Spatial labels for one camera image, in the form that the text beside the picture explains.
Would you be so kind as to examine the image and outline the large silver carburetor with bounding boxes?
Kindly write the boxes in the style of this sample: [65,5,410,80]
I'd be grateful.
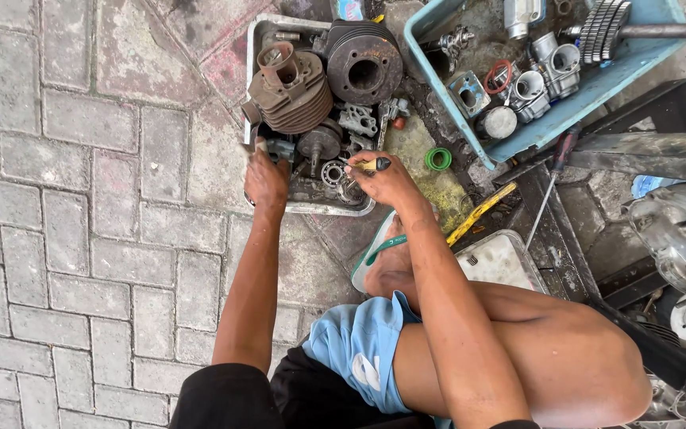
[529,31,582,101]

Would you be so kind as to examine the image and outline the yellow handled tool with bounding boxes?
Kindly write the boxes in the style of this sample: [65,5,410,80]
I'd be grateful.
[445,181,519,247]

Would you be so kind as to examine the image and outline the small blue-grey metal part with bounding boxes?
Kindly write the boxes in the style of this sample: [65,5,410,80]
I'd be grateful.
[267,139,297,163]

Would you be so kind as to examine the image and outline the blue-grey flange plate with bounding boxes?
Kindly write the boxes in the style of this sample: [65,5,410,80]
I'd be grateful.
[447,70,492,119]

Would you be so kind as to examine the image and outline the person's black shirt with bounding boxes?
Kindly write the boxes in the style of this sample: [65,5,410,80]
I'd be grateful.
[168,346,543,429]

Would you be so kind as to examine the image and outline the white sandal with green strap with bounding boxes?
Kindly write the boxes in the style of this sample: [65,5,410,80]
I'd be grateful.
[350,209,440,296]

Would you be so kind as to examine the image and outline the black finned engine cylinder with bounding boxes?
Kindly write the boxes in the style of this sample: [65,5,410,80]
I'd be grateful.
[324,19,405,107]

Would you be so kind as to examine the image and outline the clear plastic bottle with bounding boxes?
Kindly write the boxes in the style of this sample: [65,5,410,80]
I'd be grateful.
[630,174,686,200]

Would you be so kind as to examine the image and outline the silver round piston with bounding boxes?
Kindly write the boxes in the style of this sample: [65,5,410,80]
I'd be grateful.
[476,106,519,141]

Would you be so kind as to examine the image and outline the dark crankshaft piece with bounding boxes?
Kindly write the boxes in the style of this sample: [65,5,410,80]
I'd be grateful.
[295,118,345,178]

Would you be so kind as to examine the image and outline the rusty brown engine cylinder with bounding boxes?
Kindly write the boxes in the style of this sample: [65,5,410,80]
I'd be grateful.
[241,41,335,135]

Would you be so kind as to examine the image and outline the grey cast metal bracket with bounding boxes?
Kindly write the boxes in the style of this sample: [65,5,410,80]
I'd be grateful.
[337,102,379,137]

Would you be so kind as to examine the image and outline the wooden brush with black tip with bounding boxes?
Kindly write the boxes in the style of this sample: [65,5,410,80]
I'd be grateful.
[352,156,392,175]

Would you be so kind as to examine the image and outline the person's bare leg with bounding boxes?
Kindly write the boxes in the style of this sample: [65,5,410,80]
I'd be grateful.
[363,214,655,429]

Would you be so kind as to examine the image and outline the red rubber ring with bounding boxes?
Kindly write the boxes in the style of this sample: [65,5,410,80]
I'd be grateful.
[484,58,514,95]

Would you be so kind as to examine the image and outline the black metal stand frame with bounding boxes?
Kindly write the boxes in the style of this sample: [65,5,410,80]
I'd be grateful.
[491,78,686,396]

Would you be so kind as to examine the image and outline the person's left hand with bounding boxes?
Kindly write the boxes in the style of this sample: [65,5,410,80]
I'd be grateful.
[243,138,291,209]

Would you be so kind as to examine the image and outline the small metal valve assembly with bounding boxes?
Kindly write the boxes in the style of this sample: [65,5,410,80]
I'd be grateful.
[436,24,476,62]

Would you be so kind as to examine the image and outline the blue plastic crate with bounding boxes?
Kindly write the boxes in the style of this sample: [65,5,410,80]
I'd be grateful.
[403,0,686,172]

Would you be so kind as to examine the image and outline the grey engine crankcase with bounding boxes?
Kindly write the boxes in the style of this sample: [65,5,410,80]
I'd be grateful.
[622,180,686,297]

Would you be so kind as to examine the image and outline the green tape roll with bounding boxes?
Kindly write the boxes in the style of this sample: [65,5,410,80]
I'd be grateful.
[424,147,453,172]

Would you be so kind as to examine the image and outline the grey metal parts tray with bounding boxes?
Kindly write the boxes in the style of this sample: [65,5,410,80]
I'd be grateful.
[243,13,407,217]

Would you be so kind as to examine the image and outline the white enamel tray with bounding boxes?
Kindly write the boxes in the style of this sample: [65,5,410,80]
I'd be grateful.
[454,229,550,295]

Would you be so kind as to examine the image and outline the gear cluster on shaft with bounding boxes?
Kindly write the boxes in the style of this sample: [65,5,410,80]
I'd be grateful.
[562,0,686,66]

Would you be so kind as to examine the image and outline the steel ball bearing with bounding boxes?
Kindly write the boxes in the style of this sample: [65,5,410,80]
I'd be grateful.
[320,159,347,189]

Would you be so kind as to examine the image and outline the small silver carburetor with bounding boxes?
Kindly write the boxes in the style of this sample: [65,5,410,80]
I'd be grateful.
[507,70,553,124]

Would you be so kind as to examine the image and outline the chrome metal housing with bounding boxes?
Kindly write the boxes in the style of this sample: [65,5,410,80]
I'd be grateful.
[503,0,547,41]

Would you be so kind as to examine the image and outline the person's blue shorts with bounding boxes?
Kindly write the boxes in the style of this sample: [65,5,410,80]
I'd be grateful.
[301,290,457,429]

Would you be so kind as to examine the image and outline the small grey metal fitting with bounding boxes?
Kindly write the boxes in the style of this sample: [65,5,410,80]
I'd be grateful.
[379,98,411,121]

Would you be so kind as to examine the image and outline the person's right hand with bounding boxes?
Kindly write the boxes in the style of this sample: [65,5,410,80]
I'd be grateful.
[343,150,434,213]

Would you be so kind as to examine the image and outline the red-black handled screwdriver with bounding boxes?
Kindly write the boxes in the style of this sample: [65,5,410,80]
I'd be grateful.
[523,127,582,255]

